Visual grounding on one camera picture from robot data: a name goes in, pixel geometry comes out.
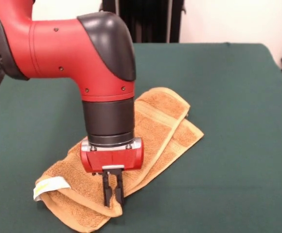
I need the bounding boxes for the dark green table cloth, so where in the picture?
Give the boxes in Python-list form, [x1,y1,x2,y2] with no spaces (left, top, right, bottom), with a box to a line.
[0,42,282,233]

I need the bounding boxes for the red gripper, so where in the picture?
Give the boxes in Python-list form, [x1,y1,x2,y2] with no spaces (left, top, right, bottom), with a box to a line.
[80,140,144,207]

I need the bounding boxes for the orange terry towel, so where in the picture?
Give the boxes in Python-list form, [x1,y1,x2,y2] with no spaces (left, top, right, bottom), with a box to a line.
[33,87,204,233]

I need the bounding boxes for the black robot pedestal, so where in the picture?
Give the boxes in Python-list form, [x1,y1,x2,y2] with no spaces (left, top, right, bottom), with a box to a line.
[98,0,187,44]

